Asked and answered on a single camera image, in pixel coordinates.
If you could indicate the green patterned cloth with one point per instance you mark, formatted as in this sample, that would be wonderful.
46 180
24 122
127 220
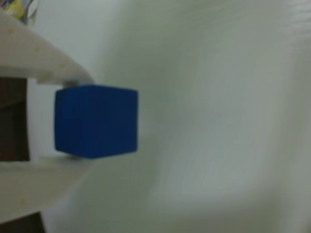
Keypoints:
17 8

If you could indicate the small blue cube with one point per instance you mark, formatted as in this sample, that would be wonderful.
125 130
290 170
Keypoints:
97 121

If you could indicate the dark brown furniture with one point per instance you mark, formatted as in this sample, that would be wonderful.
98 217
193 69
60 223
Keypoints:
13 119

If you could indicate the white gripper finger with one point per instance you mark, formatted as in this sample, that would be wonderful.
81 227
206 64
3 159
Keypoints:
36 184
31 55

